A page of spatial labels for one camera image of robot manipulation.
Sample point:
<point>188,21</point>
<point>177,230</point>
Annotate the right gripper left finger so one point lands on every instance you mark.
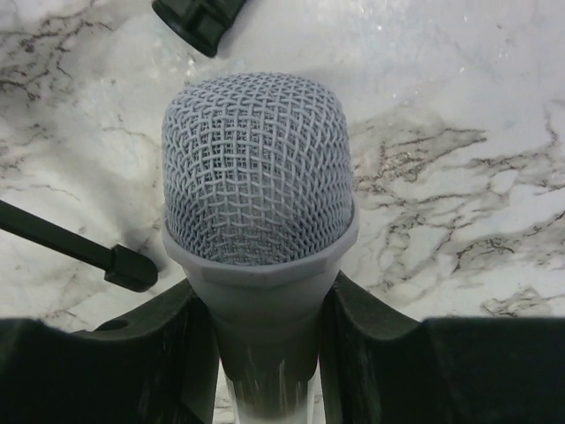
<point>155,364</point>

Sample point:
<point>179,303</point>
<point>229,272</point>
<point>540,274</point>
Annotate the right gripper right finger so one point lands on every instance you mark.
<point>380,366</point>

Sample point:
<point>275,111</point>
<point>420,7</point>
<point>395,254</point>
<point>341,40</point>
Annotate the black shock-mount tripod stand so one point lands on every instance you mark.
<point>122,266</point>

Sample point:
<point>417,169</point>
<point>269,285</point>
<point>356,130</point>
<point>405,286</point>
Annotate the white microphone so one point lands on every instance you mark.
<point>259,212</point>

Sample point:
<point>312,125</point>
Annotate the black T-handle tool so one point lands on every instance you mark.
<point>200,23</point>

